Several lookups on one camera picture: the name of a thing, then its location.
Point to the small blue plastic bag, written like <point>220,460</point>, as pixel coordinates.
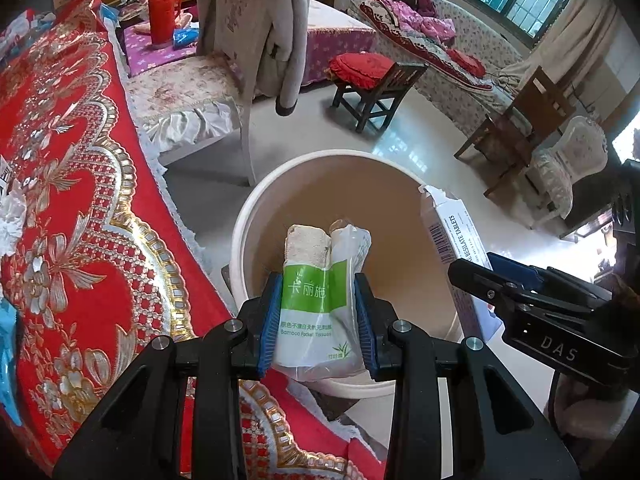
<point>186,36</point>

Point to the floral fabric sofa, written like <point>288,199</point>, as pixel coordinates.
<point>480,40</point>

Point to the white medicine tablet box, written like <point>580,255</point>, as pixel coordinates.
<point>450,230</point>

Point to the small red pillow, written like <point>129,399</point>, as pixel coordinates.
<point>465,62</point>

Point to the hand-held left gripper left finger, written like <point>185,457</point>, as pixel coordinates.
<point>270,320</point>

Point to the red thermos flask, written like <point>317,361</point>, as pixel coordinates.
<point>165,15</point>

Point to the white ornate chair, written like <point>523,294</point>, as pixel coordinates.
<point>575,145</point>

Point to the low table purple floral cloth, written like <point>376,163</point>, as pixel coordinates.
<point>340,40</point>

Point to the red patterned sofa blanket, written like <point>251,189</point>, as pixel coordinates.
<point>425,52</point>

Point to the brown wooden armchair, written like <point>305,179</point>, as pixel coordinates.
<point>540,100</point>

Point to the beige plastic bucket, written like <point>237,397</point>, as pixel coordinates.
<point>350,190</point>

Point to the round red seat cushion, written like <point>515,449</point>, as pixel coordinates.
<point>360,67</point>

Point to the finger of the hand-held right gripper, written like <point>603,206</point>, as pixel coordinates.
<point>520,270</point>
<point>480,282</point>

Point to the white floral cushioned chair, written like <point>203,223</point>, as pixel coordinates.
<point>175,85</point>

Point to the person's right forearm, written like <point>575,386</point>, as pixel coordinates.
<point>590,415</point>

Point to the beige curtain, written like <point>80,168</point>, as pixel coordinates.
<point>575,30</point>

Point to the blue plastic packet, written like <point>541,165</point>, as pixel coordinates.
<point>7,360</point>

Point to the green white tissue packet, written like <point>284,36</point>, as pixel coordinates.
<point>310,310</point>

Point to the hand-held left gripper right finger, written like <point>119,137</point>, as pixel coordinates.
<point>362,320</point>

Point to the red floral tablecloth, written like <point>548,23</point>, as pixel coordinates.
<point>75,185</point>

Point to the small dark wooden stool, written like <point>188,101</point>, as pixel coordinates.
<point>395,80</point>

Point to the pink quilt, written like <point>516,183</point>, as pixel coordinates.
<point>415,20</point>

